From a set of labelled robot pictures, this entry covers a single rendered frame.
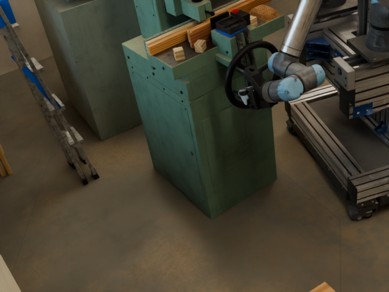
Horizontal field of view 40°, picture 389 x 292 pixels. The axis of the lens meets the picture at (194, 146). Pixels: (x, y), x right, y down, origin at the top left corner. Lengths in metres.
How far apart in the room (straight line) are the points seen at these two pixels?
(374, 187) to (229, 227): 0.71
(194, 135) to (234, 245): 0.57
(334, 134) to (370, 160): 0.26
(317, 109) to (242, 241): 0.88
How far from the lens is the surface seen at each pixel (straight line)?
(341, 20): 2.75
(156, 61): 2.27
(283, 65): 1.94
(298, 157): 3.03
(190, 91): 2.26
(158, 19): 2.49
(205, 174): 2.53
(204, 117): 2.36
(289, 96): 1.79
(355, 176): 2.57
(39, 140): 3.66
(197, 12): 2.31
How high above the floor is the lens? 1.93
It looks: 37 degrees down
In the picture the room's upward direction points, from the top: 11 degrees counter-clockwise
